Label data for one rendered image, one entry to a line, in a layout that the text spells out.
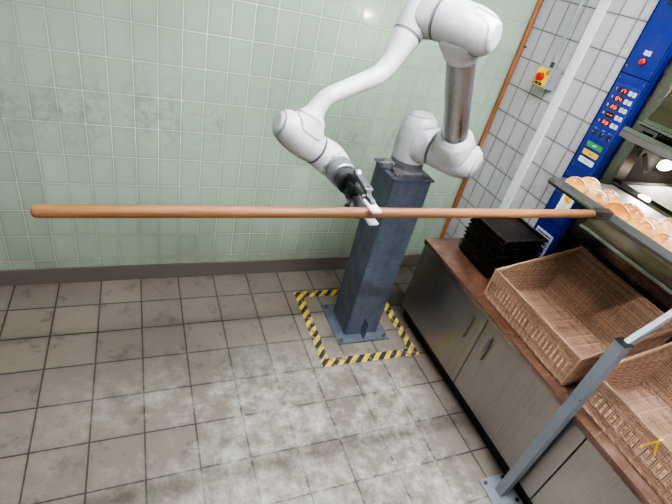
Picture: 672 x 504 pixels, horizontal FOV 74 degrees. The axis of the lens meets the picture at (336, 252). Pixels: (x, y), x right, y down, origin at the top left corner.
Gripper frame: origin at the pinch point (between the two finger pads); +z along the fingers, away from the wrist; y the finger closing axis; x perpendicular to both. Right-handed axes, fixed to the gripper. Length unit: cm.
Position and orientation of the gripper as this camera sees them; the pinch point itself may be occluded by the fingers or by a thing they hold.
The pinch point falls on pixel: (370, 212)
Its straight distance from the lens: 125.6
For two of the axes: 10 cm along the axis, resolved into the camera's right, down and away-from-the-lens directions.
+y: -2.2, 8.0, 5.6
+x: -9.1, 0.3, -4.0
